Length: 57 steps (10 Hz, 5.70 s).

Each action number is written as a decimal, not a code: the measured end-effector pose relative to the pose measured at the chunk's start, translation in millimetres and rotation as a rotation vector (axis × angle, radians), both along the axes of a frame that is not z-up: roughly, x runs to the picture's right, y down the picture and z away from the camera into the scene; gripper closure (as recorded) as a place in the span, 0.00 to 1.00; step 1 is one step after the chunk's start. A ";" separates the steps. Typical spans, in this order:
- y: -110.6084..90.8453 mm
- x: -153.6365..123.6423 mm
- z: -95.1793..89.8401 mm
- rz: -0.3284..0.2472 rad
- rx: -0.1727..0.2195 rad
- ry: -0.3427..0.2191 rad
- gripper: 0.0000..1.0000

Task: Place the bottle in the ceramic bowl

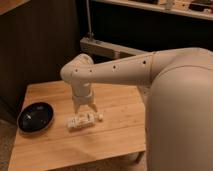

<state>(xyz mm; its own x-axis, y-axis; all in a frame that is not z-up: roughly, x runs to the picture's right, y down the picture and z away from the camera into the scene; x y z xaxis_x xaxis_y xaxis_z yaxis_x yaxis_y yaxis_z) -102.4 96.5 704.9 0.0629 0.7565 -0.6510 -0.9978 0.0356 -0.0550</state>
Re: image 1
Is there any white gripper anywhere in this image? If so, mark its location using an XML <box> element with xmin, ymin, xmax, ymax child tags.
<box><xmin>72</xmin><ymin>92</ymin><xmax>98</xmax><ymax>116</ymax></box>

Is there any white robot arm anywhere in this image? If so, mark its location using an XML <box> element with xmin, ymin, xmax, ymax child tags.
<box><xmin>60</xmin><ymin>48</ymin><xmax>213</xmax><ymax>171</ymax></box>

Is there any black ceramic bowl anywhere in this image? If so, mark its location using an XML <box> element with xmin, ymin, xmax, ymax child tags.
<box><xmin>17</xmin><ymin>102</ymin><xmax>54</xmax><ymax>134</ymax></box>

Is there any wooden side table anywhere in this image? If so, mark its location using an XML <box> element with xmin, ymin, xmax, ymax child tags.
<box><xmin>8</xmin><ymin>81</ymin><xmax>145</xmax><ymax>171</ymax></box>

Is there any long wooden beam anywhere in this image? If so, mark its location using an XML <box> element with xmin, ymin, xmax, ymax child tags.
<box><xmin>80</xmin><ymin>37</ymin><xmax>144</xmax><ymax>59</ymax></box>

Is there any metal pole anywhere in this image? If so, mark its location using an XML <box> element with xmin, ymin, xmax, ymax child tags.
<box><xmin>86</xmin><ymin>0</ymin><xmax>94</xmax><ymax>41</ymax></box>

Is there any wooden shelf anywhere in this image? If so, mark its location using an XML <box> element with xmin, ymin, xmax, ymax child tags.
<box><xmin>94</xmin><ymin>0</ymin><xmax>213</xmax><ymax>21</ymax></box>

